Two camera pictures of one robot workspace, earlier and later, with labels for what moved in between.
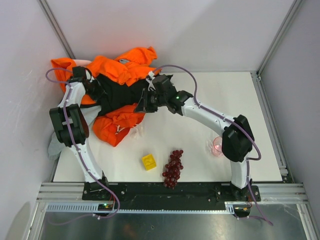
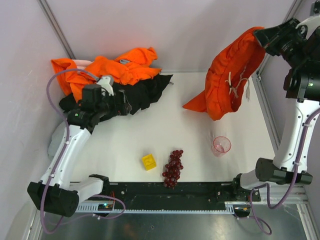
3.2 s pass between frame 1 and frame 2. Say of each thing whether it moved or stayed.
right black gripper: moved
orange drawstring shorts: moved
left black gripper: moved
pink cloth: stayed
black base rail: stayed
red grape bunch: stayed
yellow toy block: stayed
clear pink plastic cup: stayed
